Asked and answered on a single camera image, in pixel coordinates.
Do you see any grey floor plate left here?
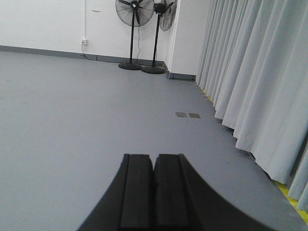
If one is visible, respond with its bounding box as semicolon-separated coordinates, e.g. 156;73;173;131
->
175;112;187;118

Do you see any black pedestal fan right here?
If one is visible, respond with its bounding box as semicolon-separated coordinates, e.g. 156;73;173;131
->
141;0;178;74

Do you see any black pedestal fan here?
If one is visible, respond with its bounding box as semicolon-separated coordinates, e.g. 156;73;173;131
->
141;0;178;74
115;0;154;70

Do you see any grey floor plate right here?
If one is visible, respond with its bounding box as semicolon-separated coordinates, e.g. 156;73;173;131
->
188;113;201;118

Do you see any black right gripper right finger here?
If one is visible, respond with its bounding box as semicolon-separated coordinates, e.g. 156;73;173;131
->
154;154;271;231

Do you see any white wall power socket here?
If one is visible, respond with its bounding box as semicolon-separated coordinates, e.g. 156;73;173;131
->
81;38;88;45

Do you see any grey floor plate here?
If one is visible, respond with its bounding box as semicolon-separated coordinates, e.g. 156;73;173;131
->
175;112;187;118
188;113;201;118

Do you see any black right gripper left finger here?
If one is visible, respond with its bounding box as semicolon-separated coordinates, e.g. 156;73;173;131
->
79;154;154;231

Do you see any light grey curtain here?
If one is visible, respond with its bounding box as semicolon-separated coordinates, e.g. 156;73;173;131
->
196;0;308;211

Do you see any black pedestal fan left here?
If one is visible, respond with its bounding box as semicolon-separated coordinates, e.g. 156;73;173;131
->
115;0;154;70

